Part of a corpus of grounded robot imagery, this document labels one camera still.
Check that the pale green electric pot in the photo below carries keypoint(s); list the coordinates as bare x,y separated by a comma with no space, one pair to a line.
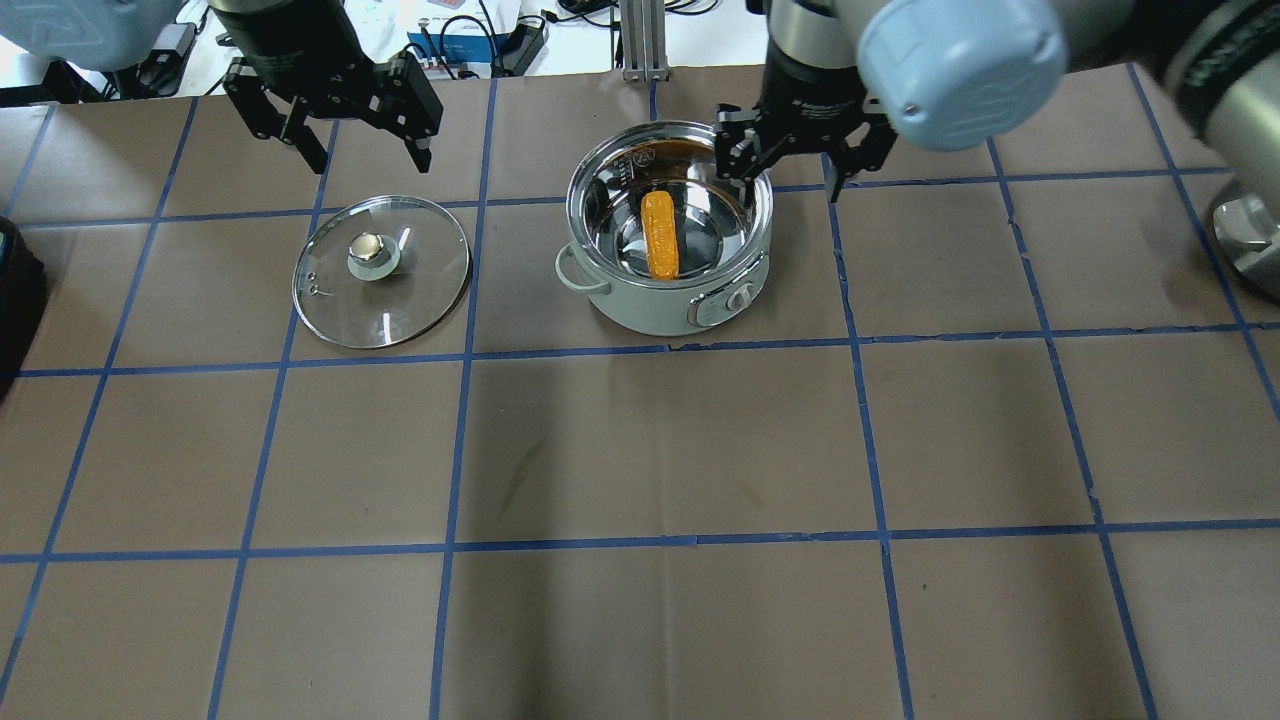
725,247

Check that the yellow corn cob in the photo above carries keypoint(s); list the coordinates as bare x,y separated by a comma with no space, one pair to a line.
659,222

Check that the blue white box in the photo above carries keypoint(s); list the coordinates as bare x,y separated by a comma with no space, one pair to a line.
511,55

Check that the aluminium profile post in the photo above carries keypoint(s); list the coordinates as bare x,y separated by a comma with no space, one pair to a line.
643,41

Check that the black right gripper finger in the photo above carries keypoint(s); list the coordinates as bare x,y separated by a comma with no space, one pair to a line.
846,161
745,148

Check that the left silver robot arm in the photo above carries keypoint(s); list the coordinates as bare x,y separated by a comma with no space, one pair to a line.
106,36

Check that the glass pot lid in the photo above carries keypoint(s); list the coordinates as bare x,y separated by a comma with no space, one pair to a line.
381,272

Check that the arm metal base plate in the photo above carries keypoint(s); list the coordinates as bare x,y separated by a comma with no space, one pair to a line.
1248,235

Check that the black object at edge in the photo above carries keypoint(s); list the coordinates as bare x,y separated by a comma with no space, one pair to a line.
24,295

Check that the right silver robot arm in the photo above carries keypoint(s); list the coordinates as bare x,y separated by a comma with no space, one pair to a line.
951,74

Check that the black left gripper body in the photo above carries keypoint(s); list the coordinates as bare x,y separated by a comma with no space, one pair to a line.
290,42

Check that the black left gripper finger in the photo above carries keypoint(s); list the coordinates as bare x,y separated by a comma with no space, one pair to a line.
249,96
403,102

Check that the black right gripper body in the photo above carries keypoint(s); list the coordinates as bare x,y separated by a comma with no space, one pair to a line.
808,88

